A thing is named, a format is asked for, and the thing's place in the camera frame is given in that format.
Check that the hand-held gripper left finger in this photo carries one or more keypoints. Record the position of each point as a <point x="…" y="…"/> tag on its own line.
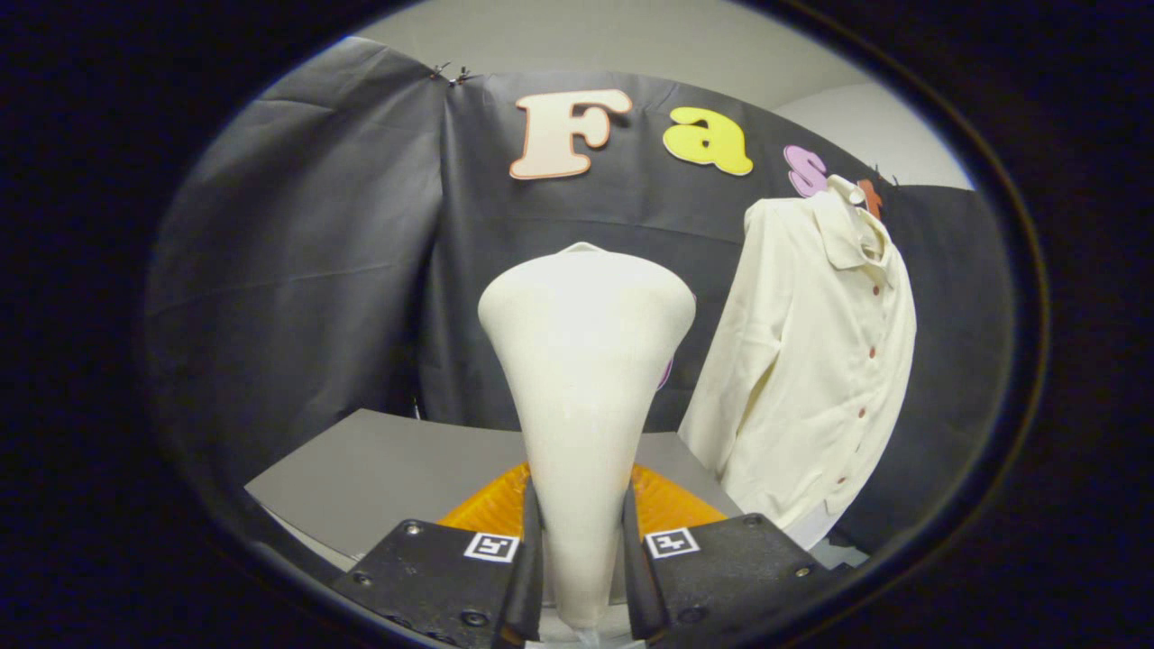
<point x="526" y="595"/>

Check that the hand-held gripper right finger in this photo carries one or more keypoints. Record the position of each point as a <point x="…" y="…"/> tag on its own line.
<point x="640" y="590"/>

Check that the black binder clip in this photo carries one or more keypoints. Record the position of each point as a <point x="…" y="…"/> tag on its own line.
<point x="462" y="75"/>
<point x="439" y="70"/>

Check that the cream button-up shirt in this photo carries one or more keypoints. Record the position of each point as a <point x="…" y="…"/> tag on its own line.
<point x="811" y="361"/>

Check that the grey and beige drawer cabinet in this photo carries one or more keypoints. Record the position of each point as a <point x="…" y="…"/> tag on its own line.
<point x="397" y="469"/>

